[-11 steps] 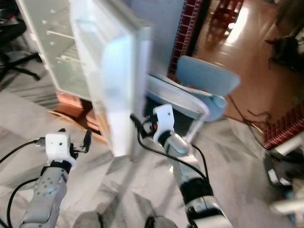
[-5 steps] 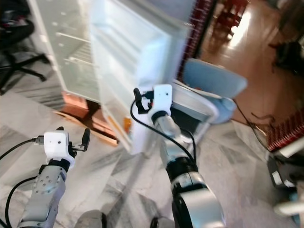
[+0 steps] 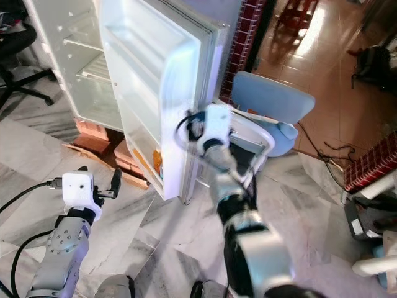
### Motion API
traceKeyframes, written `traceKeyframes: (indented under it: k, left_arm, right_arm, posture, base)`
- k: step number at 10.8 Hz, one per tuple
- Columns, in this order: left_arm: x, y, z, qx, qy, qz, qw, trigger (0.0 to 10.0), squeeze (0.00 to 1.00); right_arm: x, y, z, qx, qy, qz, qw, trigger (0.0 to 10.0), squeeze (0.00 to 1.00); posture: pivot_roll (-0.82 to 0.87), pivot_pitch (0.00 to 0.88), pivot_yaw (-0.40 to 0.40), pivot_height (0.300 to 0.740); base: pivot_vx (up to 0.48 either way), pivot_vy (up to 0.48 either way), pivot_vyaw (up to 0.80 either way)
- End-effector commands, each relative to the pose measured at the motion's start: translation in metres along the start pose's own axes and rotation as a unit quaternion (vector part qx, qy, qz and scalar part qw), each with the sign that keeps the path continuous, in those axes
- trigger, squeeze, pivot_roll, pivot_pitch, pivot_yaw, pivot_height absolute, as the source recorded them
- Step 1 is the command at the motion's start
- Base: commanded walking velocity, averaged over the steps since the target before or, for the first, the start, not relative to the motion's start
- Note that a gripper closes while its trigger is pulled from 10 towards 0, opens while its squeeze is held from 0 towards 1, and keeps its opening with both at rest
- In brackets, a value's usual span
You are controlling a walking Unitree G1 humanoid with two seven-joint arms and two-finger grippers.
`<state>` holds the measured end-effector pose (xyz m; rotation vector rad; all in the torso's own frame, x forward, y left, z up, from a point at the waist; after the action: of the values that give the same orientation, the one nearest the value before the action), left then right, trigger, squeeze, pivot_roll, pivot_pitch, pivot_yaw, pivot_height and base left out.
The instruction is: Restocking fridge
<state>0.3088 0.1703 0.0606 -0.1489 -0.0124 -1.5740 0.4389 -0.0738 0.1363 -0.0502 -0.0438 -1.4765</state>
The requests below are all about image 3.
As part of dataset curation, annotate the orange drink bottle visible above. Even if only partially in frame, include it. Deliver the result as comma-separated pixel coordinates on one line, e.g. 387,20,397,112
151,149,164,175

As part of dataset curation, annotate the white fridge door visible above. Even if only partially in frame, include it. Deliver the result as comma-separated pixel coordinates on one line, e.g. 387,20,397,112
99,0,230,205

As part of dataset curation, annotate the red brick fridge base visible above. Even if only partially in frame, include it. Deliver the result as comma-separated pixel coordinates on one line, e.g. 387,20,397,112
65,118,157,188

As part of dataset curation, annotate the white fridge shelf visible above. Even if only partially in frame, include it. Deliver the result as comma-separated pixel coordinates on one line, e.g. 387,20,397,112
76,53,120,86
62,34,107,55

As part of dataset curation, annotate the white blue folding chair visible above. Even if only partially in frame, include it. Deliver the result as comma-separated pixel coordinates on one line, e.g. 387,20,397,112
214,70,316,190

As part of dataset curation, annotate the silver robot left leg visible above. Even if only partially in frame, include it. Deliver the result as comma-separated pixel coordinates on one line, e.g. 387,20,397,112
96,275,137,298

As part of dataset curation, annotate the silver robot leg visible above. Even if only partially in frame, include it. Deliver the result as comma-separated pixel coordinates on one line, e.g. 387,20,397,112
189,281,231,298
96,275,137,298

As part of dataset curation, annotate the silver robot right leg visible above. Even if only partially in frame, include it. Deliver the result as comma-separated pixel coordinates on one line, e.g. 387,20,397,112
189,281,231,298

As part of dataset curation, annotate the black office chair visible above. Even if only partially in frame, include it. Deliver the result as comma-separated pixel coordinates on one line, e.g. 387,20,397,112
0,0,56,111

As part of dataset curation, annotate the black backpack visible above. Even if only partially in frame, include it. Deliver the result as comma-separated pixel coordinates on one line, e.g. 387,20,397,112
350,45,395,91

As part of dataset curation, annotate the black bag with white label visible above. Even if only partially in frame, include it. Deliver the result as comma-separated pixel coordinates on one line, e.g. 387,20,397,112
344,192,397,244

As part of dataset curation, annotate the white plastic side table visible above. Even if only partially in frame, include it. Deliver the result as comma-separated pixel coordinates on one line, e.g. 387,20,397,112
350,180,397,278

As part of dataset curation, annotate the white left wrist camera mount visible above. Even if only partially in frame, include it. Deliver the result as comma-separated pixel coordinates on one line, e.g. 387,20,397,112
62,172,102,221

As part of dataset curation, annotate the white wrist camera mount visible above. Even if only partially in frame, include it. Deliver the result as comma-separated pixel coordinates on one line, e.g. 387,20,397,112
197,104,233,153
62,172,102,221

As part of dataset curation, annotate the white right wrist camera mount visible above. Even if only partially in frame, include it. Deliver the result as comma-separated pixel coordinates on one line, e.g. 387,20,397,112
197,104,233,153

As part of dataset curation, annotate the long black left arm cable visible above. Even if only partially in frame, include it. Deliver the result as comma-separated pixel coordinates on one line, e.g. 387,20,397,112
0,179,66,213

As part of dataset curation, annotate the short black left arm cable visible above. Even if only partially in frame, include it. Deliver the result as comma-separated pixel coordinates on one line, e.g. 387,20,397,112
9,231,54,294

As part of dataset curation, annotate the thin black floor cable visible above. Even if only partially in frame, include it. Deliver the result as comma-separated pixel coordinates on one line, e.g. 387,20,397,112
298,123,358,166

